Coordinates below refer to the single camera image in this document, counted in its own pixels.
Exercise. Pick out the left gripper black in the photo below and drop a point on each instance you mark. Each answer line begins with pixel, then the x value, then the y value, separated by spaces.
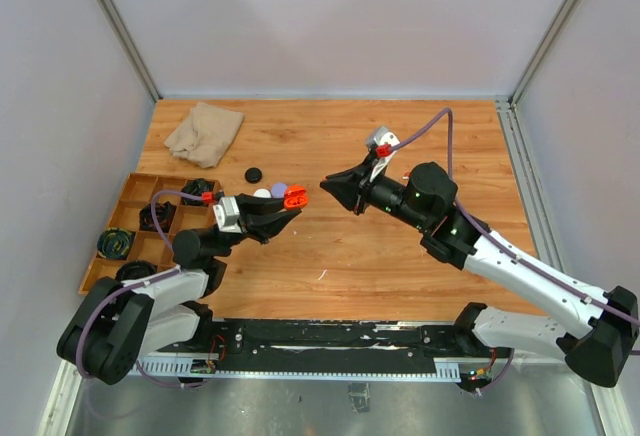
pixel 262 225

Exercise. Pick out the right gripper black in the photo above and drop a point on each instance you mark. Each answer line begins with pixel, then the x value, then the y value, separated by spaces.
pixel 352 187

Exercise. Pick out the wooden compartment tray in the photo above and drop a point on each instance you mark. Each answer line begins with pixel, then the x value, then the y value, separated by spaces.
pixel 150 212

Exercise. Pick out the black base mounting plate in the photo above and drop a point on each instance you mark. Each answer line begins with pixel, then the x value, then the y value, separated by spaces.
pixel 332 346

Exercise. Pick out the beige folded cloth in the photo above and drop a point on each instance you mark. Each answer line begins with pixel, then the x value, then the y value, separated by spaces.
pixel 205 135

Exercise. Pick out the purple round charging case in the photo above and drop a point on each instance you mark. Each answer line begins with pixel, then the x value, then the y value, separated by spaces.
pixel 279 189

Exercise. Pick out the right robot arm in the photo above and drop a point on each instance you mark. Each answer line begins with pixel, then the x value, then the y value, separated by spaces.
pixel 591 329

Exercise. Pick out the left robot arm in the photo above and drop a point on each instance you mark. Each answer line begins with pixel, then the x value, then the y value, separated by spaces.
pixel 119 322

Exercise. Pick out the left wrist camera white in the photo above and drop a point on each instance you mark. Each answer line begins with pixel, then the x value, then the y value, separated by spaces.
pixel 228 215

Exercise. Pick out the black round charging case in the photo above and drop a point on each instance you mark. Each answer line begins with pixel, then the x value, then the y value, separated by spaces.
pixel 253 175

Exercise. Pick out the white round charging case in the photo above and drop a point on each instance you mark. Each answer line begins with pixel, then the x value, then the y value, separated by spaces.
pixel 262 193

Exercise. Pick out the orange round charging case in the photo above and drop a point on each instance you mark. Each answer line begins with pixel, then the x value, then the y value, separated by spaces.
pixel 295 197

